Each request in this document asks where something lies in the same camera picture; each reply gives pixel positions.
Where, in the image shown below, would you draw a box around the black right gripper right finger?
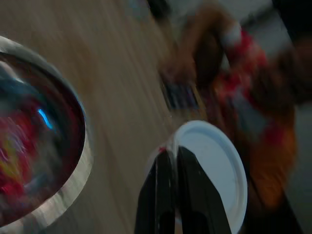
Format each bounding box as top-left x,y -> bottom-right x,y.
177,146 -> 232,234

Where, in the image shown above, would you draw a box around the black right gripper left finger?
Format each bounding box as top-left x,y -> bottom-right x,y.
134,151 -> 176,234

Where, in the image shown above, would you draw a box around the white lidded plastic container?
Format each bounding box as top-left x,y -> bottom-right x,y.
146,120 -> 249,232

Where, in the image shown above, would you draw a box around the round steel bowl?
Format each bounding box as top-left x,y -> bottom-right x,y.
0,36 -> 95,231

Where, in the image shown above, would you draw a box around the dark blue packet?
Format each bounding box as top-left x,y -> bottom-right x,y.
162,81 -> 202,112

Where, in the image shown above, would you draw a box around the red white snack packet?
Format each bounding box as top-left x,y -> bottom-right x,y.
214,21 -> 281,142

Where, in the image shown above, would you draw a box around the colourful snack packets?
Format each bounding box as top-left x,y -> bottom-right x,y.
0,60 -> 64,215

